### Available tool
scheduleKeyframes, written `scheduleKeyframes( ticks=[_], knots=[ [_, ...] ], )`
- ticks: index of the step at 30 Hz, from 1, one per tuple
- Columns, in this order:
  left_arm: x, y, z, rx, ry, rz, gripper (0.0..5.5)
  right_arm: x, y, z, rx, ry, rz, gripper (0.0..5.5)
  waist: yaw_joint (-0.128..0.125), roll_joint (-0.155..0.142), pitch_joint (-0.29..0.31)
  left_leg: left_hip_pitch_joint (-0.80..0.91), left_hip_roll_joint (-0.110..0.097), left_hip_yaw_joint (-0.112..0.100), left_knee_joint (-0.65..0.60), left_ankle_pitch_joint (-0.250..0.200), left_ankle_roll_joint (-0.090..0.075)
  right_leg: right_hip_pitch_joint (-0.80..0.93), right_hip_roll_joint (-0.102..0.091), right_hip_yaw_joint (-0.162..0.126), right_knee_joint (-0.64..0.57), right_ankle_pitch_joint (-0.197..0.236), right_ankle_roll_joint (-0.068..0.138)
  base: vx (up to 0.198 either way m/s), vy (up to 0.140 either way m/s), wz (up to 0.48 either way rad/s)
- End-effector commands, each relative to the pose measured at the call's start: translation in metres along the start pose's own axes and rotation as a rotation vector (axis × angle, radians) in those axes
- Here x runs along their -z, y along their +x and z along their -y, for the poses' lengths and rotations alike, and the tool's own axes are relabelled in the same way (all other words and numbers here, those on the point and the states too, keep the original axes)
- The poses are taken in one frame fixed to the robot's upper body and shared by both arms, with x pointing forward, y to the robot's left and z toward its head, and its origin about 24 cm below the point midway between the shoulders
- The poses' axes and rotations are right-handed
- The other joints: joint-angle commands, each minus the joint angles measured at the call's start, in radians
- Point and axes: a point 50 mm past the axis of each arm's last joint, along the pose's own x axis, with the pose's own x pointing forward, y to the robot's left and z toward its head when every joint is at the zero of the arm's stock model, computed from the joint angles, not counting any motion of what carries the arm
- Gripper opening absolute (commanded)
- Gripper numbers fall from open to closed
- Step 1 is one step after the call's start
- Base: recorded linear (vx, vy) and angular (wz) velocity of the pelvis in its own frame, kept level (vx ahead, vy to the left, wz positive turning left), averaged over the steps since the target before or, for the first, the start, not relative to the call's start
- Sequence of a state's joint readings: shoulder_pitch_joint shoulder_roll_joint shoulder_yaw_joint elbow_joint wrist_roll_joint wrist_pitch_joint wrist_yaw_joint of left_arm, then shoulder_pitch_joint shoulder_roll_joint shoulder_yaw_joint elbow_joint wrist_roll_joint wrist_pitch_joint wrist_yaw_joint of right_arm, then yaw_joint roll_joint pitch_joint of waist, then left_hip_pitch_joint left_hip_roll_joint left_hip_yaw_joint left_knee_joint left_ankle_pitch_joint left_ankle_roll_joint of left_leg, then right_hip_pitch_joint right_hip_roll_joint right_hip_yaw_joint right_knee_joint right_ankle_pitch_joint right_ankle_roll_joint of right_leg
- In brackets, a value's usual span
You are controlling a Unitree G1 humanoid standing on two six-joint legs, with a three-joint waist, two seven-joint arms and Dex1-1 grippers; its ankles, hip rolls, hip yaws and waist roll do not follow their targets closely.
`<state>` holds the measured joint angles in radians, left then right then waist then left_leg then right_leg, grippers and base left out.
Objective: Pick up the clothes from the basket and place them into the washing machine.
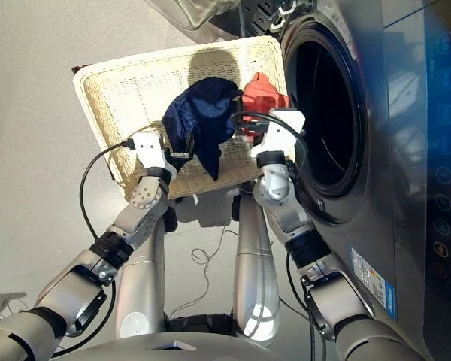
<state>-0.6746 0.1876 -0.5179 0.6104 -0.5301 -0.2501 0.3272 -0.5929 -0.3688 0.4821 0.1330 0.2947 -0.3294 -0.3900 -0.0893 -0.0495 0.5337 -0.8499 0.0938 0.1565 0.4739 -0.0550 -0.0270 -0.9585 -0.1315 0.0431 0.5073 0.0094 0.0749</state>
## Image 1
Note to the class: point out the navy blue garment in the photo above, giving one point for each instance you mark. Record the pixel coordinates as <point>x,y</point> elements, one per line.
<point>199,120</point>

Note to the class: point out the red garment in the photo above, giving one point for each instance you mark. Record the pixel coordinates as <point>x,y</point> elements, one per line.
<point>261,94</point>

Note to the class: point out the pale woven laundry basket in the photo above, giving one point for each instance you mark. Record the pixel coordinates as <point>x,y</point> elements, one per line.
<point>128,97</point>

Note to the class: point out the round washing machine door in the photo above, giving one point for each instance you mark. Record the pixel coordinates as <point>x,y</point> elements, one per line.
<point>195,15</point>

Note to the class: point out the grey washing machine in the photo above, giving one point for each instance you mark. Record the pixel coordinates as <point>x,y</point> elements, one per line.
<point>376,169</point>

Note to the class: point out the black caster wheel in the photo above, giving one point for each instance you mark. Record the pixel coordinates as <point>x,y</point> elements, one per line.
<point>235,208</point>
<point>171,220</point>

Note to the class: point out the silver door latch catch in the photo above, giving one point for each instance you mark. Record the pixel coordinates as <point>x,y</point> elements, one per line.
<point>321,205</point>

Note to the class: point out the silver robot torso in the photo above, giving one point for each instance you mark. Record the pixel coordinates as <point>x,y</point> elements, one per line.
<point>195,346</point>

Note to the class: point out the energy label sticker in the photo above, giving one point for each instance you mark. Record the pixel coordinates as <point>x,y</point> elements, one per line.
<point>374,282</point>

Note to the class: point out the dark touch control panel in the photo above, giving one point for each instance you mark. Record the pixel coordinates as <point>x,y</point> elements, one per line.
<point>443,150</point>

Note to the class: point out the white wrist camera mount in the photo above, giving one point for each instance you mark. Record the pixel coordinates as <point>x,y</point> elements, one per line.
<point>148,150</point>
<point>282,131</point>

